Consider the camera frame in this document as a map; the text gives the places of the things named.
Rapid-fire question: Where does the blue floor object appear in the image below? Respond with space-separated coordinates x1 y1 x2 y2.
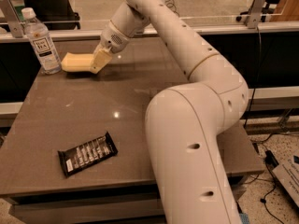
239 213 250 224

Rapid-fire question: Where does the left metal bracket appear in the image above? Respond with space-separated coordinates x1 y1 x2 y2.
0 0 23 38

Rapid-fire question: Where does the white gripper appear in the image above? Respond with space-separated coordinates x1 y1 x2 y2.
90 23 130 74

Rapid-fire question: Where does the black snack bar wrapper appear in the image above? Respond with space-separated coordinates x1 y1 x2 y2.
58 132 118 177

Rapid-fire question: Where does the clear plastic tea bottle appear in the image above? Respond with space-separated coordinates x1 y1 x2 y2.
21 7 61 75

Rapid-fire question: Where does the yellow sponge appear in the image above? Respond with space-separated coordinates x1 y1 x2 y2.
62 52 93 73

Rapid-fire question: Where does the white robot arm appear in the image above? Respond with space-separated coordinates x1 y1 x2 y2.
100 0 249 224

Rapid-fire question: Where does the metal bracket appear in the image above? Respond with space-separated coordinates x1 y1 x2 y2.
245 0 265 29
0 0 23 38

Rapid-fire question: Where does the clear glass barrier panel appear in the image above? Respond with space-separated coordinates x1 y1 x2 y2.
0 0 283 33

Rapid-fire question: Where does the black office chair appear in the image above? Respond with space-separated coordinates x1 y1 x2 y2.
24 0 80 30

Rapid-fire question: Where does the black floor cable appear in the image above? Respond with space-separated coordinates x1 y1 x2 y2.
242 131 295 224

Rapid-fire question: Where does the grey printed floor box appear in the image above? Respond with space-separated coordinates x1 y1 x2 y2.
273 152 299 207

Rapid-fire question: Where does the right metal bracket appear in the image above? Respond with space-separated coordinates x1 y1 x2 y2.
245 0 265 29

